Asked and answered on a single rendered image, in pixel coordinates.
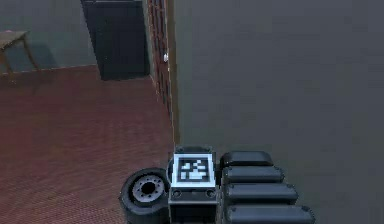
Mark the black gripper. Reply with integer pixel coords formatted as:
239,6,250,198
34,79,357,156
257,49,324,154
119,167,172,224

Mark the brown wooden room door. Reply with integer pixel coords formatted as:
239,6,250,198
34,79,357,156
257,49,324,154
146,0,182,146

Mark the black cabinet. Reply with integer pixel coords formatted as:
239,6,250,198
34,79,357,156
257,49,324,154
80,0,151,81

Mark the brown wooden table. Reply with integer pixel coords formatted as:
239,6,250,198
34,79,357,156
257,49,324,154
0,30,40,75

